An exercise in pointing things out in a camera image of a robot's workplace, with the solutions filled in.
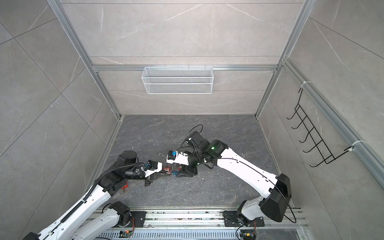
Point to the black wire hook rack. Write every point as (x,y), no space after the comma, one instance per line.
(314,136)

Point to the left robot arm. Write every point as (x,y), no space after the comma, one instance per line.
(70,225)

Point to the white wire mesh basket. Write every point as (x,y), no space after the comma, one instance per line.
(178,80)

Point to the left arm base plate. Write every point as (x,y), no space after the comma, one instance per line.
(136,218)

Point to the aluminium rail front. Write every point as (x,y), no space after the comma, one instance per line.
(204,224)

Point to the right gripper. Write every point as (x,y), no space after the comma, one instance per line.
(187,171)

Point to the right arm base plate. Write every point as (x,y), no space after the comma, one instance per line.
(232,220)

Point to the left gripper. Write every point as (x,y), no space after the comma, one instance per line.
(159,174)

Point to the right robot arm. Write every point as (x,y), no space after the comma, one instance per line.
(275,192)

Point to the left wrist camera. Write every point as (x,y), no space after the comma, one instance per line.
(152,167)

